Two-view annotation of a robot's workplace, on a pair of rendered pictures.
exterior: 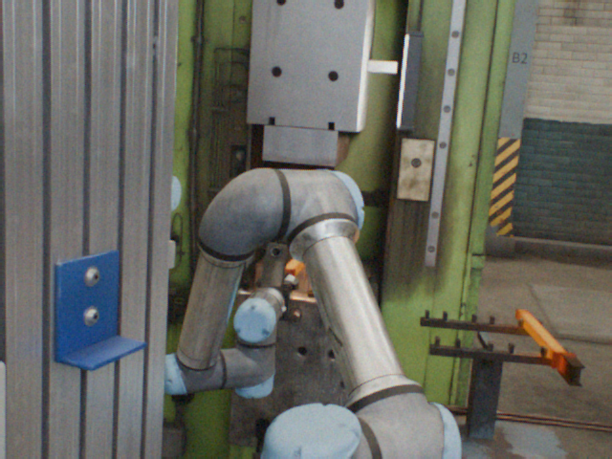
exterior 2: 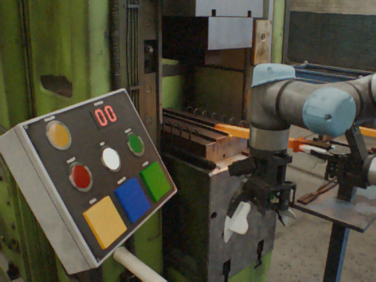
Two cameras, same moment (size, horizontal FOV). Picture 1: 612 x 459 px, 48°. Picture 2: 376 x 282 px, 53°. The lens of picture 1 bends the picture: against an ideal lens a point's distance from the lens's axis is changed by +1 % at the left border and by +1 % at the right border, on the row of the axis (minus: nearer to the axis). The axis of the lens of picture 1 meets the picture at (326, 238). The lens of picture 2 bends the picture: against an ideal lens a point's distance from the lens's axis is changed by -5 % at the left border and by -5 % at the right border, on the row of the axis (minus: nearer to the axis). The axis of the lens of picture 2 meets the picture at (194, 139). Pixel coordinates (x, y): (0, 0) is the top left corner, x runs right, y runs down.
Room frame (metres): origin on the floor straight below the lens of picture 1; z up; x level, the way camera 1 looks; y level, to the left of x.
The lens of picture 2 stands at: (1.14, 1.07, 1.38)
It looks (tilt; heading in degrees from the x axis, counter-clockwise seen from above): 18 degrees down; 312
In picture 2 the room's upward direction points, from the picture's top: 1 degrees clockwise
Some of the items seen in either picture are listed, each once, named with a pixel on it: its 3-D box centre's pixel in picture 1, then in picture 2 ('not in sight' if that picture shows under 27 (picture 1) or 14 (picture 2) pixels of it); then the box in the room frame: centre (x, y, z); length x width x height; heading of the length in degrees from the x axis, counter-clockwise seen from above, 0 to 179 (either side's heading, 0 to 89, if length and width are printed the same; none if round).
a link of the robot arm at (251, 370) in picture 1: (247, 366); not in sight; (1.28, 0.13, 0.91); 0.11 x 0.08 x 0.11; 119
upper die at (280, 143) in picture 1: (310, 142); (185, 29); (2.07, 0.07, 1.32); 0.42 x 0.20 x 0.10; 175
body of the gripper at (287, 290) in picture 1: (273, 300); (350, 166); (1.44, 0.11, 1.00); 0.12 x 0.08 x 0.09; 175
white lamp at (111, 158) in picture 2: not in sight; (110, 158); (1.75, 0.63, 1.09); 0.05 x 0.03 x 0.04; 85
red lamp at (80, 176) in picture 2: not in sight; (80, 176); (1.72, 0.72, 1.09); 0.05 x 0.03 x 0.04; 85
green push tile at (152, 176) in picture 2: not in sight; (154, 181); (1.74, 0.52, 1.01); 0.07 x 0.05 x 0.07; 110
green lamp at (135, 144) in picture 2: not in sight; (135, 144); (1.78, 0.54, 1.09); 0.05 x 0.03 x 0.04; 85
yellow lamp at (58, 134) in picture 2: not in sight; (58, 135); (1.76, 0.74, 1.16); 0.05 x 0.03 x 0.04; 85
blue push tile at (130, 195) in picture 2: not in sight; (131, 200); (1.71, 0.61, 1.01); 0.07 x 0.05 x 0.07; 110
